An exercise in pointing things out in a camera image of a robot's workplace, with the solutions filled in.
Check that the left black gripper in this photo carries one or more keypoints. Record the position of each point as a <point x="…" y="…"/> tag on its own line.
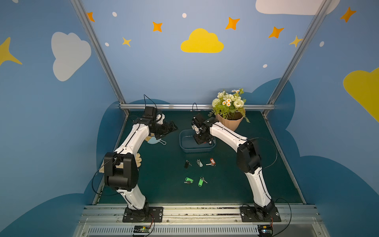
<point x="165" y="128"/>

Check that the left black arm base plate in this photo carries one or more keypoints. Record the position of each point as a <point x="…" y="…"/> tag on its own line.
<point x="145" y="215"/>

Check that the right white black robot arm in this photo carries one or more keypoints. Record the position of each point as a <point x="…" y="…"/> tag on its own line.
<point x="248" y="157"/>

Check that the right green circuit board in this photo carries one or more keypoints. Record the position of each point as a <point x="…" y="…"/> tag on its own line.
<point x="265" y="231"/>

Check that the green circuit board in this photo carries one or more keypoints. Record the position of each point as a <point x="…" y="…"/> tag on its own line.
<point x="141" y="230"/>
<point x="265" y="231"/>

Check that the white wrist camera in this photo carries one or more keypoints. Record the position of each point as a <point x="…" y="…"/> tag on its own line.
<point x="160" y="118"/>
<point x="195" y="127"/>

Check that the red tag key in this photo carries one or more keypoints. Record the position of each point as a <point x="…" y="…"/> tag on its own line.
<point x="212" y="162"/>

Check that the white artificial flower bouquet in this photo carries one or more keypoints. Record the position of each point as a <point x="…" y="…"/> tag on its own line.
<point x="229" y="106"/>

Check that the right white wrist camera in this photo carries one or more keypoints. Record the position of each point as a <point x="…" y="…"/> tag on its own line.
<point x="195" y="127"/>

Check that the aluminium back frame bar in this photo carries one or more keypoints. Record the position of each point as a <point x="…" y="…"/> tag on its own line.
<point x="192" y="107"/>

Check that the white tag key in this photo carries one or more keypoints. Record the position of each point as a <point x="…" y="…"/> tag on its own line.
<point x="200" y="164"/>

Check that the terracotta flower pot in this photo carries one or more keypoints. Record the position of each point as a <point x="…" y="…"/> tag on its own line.
<point x="232" y="121"/>

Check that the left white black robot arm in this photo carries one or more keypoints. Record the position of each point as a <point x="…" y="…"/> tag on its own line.
<point x="125" y="180"/>

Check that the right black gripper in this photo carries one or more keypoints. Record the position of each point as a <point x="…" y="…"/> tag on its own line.
<point x="202" y="138"/>

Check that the black fob key bunch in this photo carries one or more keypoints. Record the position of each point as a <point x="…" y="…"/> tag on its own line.
<point x="187" y="164"/>

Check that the translucent blue storage box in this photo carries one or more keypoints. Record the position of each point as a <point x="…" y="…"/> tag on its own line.
<point x="189" y="145"/>

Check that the beige cloth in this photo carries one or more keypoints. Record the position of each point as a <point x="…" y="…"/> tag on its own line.
<point x="138" y="160"/>

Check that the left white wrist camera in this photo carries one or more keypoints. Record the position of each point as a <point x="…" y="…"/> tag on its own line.
<point x="160" y="118"/>

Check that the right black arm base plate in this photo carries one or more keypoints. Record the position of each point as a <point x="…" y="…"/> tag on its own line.
<point x="251" y="214"/>

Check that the green tag key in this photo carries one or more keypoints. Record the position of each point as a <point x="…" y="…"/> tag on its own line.
<point x="188" y="180"/>
<point x="202" y="181"/>

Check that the left green circuit board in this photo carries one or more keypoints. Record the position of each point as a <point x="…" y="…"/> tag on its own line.
<point x="141" y="230"/>

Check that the aluminium front rail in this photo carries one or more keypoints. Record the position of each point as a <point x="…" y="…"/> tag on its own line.
<point x="200" y="220"/>

